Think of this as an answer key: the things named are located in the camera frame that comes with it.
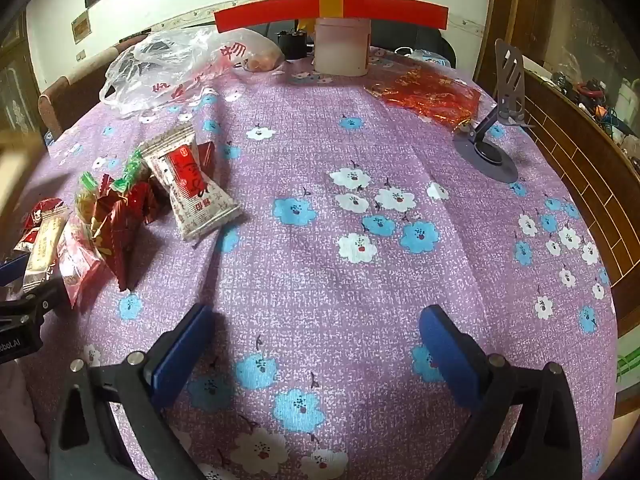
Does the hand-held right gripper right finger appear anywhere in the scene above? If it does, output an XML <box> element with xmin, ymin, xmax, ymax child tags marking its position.
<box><xmin>419</xmin><ymin>304</ymin><xmax>584</xmax><ymax>480</ymax></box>

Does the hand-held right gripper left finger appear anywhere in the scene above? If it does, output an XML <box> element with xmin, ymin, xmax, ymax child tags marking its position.
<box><xmin>49</xmin><ymin>303</ymin><xmax>216</xmax><ymax>480</ymax></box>

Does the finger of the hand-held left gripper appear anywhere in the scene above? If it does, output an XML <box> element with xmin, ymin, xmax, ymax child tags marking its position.
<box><xmin>0</xmin><ymin>276</ymin><xmax>72</xmax><ymax>322</ymax></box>
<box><xmin>0</xmin><ymin>254</ymin><xmax>32</xmax><ymax>287</ymax></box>

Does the beige snack packet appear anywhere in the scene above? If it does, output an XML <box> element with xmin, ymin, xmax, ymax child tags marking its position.
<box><xmin>22</xmin><ymin>214</ymin><xmax>69</xmax><ymax>295</ymax></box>

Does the cardboard box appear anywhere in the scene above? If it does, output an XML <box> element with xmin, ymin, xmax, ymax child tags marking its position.
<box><xmin>0</xmin><ymin>132</ymin><xmax>51</xmax><ymax>221</ymax></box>

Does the pink snack packet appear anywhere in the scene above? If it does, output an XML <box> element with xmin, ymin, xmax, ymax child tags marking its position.
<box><xmin>57</xmin><ymin>219</ymin><xmax>104</xmax><ymax>309</ymax></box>

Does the yellow green candy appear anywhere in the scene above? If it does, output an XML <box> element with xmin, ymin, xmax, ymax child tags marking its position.
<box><xmin>75</xmin><ymin>172</ymin><xmax>109</xmax><ymax>234</ymax></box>

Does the purple floral tablecloth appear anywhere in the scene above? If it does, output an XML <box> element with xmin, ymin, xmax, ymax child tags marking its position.
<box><xmin>20</xmin><ymin>45</ymin><xmax>622</xmax><ymax>480</ymax></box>

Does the green wrapped candy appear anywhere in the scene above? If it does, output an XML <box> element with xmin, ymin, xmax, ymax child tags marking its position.
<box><xmin>112</xmin><ymin>147</ymin><xmax>154</xmax><ymax>192</ymax></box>

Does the large white red snack packet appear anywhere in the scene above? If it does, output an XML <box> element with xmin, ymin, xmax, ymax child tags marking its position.
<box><xmin>139</xmin><ymin>122</ymin><xmax>242</xmax><ymax>242</ymax></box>

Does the brown sofa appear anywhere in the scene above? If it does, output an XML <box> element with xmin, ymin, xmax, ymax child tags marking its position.
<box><xmin>38</xmin><ymin>35</ymin><xmax>151</xmax><ymax>137</ymax></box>

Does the wooden glass door cabinet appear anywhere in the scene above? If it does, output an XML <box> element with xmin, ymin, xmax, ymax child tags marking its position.
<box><xmin>0</xmin><ymin>10</ymin><xmax>42</xmax><ymax>137</ymax></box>

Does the dark red foil packet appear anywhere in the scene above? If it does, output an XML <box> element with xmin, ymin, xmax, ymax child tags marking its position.
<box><xmin>194</xmin><ymin>140</ymin><xmax>219</xmax><ymax>182</ymax></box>

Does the wooden sideboard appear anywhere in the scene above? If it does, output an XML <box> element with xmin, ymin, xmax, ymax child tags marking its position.
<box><xmin>474</xmin><ymin>0</ymin><xmax>640</xmax><ymax>417</ymax></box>

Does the clear plastic bag red print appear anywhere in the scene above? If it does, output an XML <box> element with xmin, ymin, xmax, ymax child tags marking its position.
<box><xmin>99</xmin><ymin>27</ymin><xmax>287</xmax><ymax>117</ymax></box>

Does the red gold foil bag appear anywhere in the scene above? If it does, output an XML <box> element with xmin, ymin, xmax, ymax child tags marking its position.
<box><xmin>365</xmin><ymin>69</ymin><xmax>482</xmax><ymax>129</ymax></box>

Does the grey phone stand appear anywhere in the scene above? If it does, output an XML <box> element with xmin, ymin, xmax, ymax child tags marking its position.
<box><xmin>452</xmin><ymin>37</ymin><xmax>536</xmax><ymax>184</ymax></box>

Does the blue white packet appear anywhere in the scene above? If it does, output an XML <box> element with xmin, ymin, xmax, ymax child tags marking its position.
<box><xmin>395</xmin><ymin>47</ymin><xmax>452</xmax><ymax>67</ymax></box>

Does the black chair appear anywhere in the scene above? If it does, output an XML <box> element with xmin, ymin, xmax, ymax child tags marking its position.
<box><xmin>370</xmin><ymin>24</ymin><xmax>457</xmax><ymax>67</ymax></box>

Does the small black device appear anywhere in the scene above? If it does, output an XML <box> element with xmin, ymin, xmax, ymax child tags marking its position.
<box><xmin>276</xmin><ymin>30</ymin><xmax>307</xmax><ymax>59</ymax></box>

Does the white plastic jar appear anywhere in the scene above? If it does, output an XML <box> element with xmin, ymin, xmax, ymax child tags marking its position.
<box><xmin>312</xmin><ymin>17</ymin><xmax>372</xmax><ymax>77</ymax></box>

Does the long red paper stack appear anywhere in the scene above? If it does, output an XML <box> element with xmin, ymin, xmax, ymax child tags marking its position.
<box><xmin>214</xmin><ymin>0</ymin><xmax>450</xmax><ymax>32</ymax></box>

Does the small yellow wall sign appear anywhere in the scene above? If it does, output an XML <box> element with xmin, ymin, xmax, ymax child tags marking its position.
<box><xmin>71</xmin><ymin>10</ymin><xmax>92</xmax><ymax>44</ymax></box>

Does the tangle of cables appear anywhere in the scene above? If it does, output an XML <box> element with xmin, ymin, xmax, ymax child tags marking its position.
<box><xmin>549</xmin><ymin>69</ymin><xmax>640</xmax><ymax>162</ymax></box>

